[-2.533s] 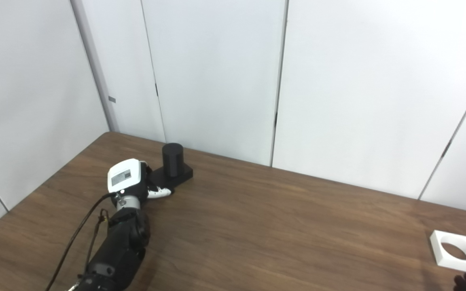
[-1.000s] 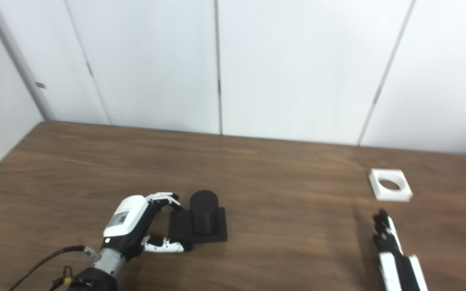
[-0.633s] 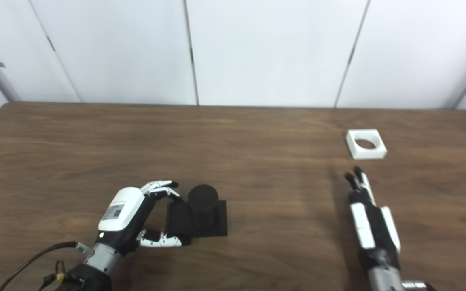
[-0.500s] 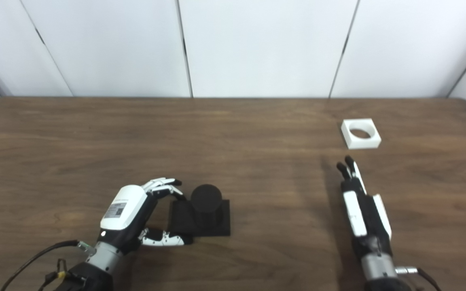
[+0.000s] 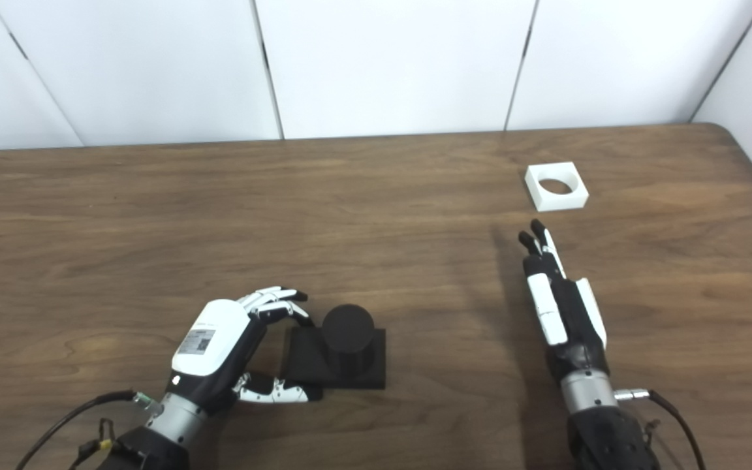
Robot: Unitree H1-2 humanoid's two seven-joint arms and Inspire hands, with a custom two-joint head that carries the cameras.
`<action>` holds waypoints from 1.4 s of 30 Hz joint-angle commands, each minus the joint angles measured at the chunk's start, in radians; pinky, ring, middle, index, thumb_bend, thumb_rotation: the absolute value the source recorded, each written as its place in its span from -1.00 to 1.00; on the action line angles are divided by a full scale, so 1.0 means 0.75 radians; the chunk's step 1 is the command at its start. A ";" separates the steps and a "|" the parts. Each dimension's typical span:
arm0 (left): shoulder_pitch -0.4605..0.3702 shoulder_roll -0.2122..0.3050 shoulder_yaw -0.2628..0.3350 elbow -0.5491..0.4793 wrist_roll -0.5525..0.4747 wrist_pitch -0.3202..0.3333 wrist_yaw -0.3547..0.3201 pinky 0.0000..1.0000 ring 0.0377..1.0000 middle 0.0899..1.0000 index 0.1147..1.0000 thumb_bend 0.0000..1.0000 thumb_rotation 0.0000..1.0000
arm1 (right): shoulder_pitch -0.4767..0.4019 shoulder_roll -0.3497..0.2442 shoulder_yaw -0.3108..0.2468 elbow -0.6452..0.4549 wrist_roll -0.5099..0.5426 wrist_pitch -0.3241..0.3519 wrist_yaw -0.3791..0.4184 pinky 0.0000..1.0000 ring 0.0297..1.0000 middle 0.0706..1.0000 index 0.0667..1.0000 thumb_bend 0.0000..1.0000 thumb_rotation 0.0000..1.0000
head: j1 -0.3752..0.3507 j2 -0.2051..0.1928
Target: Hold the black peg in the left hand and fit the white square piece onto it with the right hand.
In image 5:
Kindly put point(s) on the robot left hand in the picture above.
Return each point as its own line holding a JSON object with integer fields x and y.
{"x": 216, "y": 339}

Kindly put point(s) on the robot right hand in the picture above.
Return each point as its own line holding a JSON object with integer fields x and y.
{"x": 572, "y": 326}

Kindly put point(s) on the white square piece with hole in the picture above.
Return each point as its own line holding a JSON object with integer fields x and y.
{"x": 559, "y": 201}

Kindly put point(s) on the black peg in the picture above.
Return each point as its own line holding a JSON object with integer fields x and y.
{"x": 346, "y": 329}

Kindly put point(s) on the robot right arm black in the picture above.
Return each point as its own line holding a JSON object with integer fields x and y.
{"x": 601, "y": 431}

